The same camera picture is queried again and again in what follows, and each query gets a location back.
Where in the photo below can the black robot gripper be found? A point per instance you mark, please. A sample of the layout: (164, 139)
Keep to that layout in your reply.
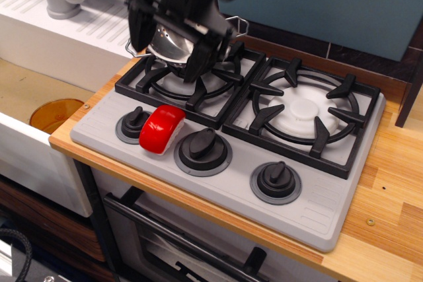
(145, 15)

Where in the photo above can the steel colander bowl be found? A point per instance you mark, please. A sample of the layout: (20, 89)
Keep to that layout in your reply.
(173, 49)

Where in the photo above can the black left burner grate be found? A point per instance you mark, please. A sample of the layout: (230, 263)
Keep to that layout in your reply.
(208, 100)

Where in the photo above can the black burner grate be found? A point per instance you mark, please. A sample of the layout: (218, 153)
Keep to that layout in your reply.
(312, 117)
(208, 100)

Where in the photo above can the red white toy sushi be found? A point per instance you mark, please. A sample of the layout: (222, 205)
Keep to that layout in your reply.
(161, 129)

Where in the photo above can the black left stove knob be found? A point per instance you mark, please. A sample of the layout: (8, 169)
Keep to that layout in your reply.
(129, 126)

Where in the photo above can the black stove knob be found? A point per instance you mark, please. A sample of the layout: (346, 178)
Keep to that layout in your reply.
(275, 183)
(203, 153)
(129, 126)

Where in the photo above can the black middle stove knob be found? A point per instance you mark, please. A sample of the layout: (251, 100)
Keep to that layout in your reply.
(203, 153)

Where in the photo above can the white toy sink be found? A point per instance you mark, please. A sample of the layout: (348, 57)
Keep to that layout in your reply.
(44, 59)

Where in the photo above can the orange plastic plate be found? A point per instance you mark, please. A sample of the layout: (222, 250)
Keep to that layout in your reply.
(49, 116)

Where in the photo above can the grey toy stove top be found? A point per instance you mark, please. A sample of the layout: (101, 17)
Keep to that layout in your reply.
(314, 218)

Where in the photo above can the black right burner grate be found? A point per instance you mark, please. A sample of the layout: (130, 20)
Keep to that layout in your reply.
(312, 117)

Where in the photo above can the black right stove knob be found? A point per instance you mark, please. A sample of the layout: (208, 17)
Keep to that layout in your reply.
(275, 183)

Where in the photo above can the toy oven door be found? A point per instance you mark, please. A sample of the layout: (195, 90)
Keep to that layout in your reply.
(167, 243)

